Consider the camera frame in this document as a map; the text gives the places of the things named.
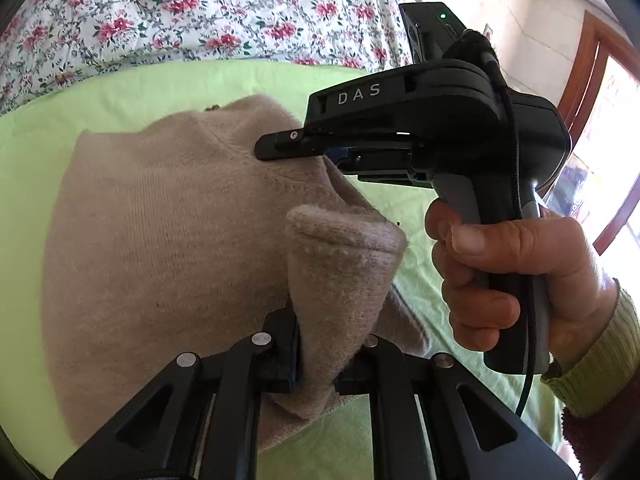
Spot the green bed sheet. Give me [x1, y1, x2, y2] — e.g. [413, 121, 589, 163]
[0, 60, 568, 480]

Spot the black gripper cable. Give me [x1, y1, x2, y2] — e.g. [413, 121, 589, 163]
[462, 30, 543, 418]

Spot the person's right hand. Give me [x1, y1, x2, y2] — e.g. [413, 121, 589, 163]
[424, 199, 621, 365]

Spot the beige knitted sweater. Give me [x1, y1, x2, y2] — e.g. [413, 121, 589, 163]
[42, 94, 433, 453]

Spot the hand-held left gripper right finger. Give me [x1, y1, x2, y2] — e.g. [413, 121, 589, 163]
[334, 334, 578, 480]

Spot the wooden window frame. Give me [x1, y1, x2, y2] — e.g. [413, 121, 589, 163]
[542, 10, 640, 256]

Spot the floral quilt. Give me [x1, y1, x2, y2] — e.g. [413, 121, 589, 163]
[0, 0, 426, 116]

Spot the person's right forearm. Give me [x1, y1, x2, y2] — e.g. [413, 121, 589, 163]
[540, 280, 640, 480]

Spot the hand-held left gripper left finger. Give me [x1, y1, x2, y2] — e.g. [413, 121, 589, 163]
[52, 307, 303, 480]

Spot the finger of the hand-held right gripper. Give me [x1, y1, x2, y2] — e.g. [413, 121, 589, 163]
[255, 129, 416, 162]
[324, 146, 433, 182]

